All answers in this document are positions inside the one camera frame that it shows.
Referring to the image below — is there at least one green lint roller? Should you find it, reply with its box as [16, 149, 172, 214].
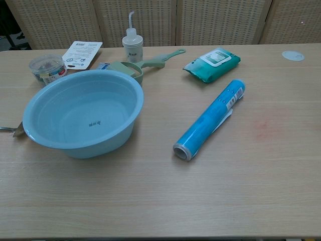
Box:
[108, 59, 167, 83]

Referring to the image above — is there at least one white printed packaging card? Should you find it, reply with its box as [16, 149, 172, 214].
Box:
[61, 41, 103, 71]

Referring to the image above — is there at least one clear jar of binder clips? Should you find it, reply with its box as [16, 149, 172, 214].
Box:
[28, 54, 68, 87]

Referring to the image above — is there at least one light blue bowl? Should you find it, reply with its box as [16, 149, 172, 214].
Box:
[22, 69, 145, 159]

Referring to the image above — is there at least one white round table grommet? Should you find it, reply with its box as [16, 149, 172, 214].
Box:
[281, 50, 305, 62]

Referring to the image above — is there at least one blue cling film roll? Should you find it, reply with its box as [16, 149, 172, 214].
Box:
[173, 79, 246, 162]

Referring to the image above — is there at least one green wet wipes pack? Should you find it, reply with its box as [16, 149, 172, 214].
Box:
[182, 47, 241, 84]

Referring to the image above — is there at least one black tripod stand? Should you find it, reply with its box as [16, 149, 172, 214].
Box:
[0, 17, 18, 51]

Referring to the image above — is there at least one clear squeeze bottle with spout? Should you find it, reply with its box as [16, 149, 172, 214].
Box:
[122, 11, 144, 63]

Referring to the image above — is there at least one woven folding screen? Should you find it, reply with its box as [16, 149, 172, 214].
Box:
[5, 0, 321, 50]

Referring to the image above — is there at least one green plastic comb brush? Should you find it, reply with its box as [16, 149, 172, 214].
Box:
[143, 48, 187, 65]

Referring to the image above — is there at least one metal ladle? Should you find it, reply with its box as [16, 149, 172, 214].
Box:
[0, 121, 25, 138]

